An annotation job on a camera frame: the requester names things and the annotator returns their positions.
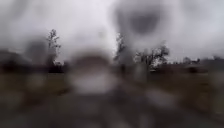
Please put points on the grass field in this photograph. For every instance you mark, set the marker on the grass field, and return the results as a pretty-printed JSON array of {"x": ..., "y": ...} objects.
[
  {"x": 20, "y": 87},
  {"x": 193, "y": 88}
]

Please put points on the wide bare tree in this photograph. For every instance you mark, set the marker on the wide bare tree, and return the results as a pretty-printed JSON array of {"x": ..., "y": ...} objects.
[{"x": 154, "y": 56}]

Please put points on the grey asphalt path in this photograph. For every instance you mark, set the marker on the grey asphalt path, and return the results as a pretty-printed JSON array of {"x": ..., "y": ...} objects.
[{"x": 100, "y": 111}]

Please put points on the thin bare tree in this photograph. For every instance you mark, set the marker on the thin bare tree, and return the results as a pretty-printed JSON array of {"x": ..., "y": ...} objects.
[{"x": 120, "y": 50}]

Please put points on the distant row of trees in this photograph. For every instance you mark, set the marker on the distant row of trees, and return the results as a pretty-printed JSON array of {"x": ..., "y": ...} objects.
[{"x": 196, "y": 62}]

